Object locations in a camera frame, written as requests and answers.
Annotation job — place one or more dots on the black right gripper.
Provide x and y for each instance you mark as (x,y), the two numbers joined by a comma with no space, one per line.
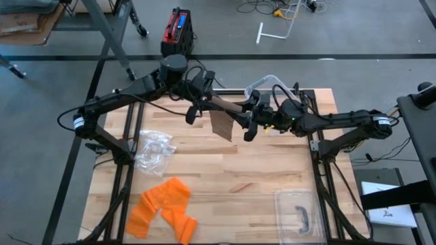
(265,115)

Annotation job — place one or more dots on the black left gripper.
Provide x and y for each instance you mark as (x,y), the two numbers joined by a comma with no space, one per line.
(204,93)

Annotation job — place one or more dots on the clear plastic box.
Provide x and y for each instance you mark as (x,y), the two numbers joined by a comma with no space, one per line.
(265,86)

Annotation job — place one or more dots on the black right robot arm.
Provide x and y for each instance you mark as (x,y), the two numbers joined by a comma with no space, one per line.
(340,119)

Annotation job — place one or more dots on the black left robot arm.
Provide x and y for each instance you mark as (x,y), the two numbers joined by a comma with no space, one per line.
(136,90)

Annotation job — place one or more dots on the orange elastic bandage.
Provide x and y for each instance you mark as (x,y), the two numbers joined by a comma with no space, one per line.
(170,197)

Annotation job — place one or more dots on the yellow gripper tag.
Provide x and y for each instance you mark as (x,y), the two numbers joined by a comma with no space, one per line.
(269,129)

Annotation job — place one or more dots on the red black power station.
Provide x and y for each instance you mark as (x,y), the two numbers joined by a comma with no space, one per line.
(177,34)

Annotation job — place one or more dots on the crumpled clear plastic bag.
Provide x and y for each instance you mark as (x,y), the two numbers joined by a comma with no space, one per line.
(155,153)

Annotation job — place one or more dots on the white T-shaped pipe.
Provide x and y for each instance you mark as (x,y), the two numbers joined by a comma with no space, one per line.
(260,34)

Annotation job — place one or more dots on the yellow plug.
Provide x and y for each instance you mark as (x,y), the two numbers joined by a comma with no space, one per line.
(278,13)

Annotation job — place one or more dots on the black table clamp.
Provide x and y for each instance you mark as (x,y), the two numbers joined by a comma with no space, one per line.
(95,147)

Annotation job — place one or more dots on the grey flat case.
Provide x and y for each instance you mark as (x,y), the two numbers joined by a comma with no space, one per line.
(374,175)

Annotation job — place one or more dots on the grey black equipment stand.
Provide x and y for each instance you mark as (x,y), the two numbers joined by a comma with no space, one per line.
(419,129)

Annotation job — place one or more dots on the white paper sheet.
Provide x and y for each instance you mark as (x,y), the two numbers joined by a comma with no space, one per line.
(391,217)

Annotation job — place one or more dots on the grey table leg with caster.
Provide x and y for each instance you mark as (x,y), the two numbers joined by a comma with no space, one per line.
(10,66)

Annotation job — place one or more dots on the brown cardboard box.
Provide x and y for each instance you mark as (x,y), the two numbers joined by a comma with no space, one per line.
(20,24)

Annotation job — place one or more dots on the grey plastic sheet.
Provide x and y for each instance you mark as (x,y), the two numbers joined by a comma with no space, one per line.
(27,5)

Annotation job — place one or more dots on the black aluminium rig frame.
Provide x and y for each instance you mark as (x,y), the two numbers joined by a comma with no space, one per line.
(231,92)

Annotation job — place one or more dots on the grey metal table frame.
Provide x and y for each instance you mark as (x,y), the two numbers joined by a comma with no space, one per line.
(108,34)

